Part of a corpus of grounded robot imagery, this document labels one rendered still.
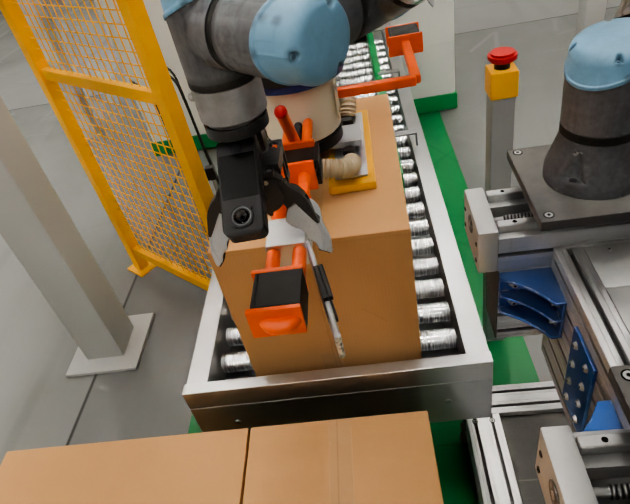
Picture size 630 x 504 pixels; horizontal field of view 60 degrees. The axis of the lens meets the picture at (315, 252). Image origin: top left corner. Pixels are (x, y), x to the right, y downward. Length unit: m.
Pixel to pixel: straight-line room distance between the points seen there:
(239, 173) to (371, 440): 0.77
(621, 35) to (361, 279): 0.60
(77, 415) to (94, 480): 0.95
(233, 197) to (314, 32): 0.21
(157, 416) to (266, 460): 0.95
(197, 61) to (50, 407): 1.98
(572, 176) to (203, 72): 0.62
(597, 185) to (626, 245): 0.13
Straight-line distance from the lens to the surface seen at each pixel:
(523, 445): 1.62
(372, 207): 1.11
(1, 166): 1.93
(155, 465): 1.34
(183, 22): 0.56
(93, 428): 2.24
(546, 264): 1.03
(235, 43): 0.50
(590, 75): 0.89
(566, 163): 0.96
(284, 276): 0.75
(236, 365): 1.44
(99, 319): 2.26
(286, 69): 0.47
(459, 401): 1.36
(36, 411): 2.44
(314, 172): 0.99
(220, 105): 0.58
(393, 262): 1.09
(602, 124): 0.92
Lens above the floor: 1.60
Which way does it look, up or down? 39 degrees down
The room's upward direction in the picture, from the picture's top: 13 degrees counter-clockwise
